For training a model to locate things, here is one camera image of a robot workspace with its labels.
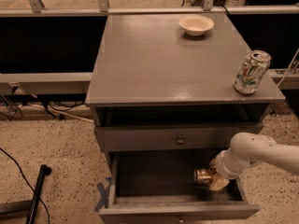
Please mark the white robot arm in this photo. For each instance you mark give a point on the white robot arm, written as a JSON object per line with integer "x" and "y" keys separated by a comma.
{"x": 248, "y": 150}

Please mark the grey upper drawer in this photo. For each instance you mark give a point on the grey upper drawer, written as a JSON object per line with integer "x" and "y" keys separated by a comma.
{"x": 169, "y": 137}

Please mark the black metal stand leg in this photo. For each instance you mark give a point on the black metal stand leg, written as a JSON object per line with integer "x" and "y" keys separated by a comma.
{"x": 43, "y": 172}

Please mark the orange soda can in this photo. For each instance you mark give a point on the orange soda can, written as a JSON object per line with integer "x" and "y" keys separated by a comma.
{"x": 203, "y": 176}

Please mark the white paper bowl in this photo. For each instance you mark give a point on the white paper bowl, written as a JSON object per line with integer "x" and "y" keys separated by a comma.
{"x": 196, "y": 25}

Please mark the grey metal railing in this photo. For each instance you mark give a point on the grey metal railing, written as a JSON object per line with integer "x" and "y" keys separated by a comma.
{"x": 93, "y": 6}

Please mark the white green soda can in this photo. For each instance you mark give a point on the white green soda can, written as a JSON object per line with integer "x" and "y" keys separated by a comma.
{"x": 252, "y": 71}

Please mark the open grey lower drawer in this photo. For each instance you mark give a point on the open grey lower drawer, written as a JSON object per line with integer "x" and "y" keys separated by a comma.
{"x": 158, "y": 187}

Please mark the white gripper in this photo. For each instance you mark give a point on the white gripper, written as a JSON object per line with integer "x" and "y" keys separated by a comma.
{"x": 221, "y": 168}

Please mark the grey wooden drawer cabinet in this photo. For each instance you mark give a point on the grey wooden drawer cabinet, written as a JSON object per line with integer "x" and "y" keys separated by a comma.
{"x": 149, "y": 72}

